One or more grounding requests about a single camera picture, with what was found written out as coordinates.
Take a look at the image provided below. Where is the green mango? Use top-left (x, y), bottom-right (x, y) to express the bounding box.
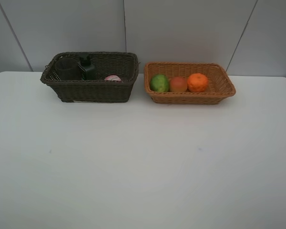
top-left (150, 74), bottom-right (169, 93)

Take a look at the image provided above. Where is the red yellow apple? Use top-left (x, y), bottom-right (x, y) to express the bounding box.
top-left (169, 76), bottom-right (188, 93)

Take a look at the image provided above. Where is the pink spray bottle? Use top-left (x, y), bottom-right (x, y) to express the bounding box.
top-left (104, 74), bottom-right (121, 82)

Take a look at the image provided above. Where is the orange mandarin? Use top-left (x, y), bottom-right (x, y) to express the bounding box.
top-left (187, 73), bottom-right (209, 93)

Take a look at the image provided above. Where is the black pump bottle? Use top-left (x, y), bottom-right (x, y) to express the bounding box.
top-left (78, 52), bottom-right (97, 80)

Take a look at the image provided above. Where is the translucent pink plastic cup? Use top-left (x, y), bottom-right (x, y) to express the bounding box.
top-left (55, 58), bottom-right (82, 81)

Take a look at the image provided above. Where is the dark brown wicker basket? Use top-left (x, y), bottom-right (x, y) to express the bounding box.
top-left (41, 52), bottom-right (139, 103)

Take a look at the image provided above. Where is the orange wicker basket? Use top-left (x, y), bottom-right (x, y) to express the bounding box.
top-left (144, 62), bottom-right (236, 105)

